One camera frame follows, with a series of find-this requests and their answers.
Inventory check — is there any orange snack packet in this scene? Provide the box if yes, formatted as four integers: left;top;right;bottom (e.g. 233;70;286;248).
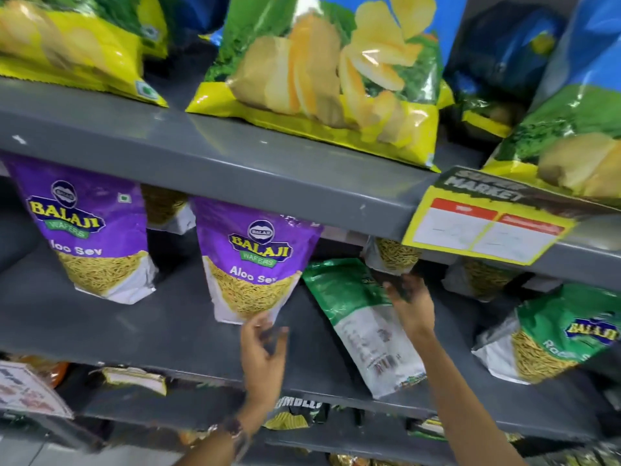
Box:
10;354;70;390

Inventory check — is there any green and white snack packet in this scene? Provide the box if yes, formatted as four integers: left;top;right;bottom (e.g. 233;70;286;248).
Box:
302;258;429;400

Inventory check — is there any yellow shelf price label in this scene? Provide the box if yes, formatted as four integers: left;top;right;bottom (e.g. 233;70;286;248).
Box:
402;166;621;266

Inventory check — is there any white yellow snack packet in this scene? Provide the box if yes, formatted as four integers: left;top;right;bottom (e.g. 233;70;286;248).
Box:
99;366;169;397

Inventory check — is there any green sev snack packet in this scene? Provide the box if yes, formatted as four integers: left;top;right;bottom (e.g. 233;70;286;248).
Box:
472;283;621;385

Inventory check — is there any person's right forearm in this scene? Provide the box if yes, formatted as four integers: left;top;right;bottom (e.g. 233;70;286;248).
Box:
411;329;528;466

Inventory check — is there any person's right hand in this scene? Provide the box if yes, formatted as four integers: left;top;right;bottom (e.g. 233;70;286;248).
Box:
383;274;436;341

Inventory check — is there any black yellow snack packet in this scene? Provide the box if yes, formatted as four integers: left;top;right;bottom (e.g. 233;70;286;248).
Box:
262;396;332;431

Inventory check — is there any wristwatch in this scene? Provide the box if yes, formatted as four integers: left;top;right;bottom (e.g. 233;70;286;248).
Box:
209;417;251;462

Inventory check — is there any white paper sign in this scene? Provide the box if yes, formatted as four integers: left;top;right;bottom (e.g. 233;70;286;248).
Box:
0;360;74;421

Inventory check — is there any blue snack packet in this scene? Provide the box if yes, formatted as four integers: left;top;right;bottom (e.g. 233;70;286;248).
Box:
167;0;231;46

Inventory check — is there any white sev snack packet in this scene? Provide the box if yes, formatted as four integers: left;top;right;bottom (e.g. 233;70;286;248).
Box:
441;258;525;303
361;236;424;277

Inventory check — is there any green yellow snack packet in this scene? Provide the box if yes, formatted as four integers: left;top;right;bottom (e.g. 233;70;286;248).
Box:
407;416;448;443

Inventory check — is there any person's left hand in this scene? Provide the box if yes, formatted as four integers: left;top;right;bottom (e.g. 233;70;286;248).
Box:
239;313;290;422

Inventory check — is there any yellow green chips packet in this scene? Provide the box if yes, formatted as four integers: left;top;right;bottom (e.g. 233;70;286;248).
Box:
482;0;621;209
186;0;455;173
443;2;567;141
0;0;169;108

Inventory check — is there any person's left forearm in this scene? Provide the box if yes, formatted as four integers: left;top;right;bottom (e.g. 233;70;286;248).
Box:
174;412;258;466

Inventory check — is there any grey metal shelf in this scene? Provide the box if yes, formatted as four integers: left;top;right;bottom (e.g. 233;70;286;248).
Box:
0;39;621;293
29;366;621;466
0;179;621;443

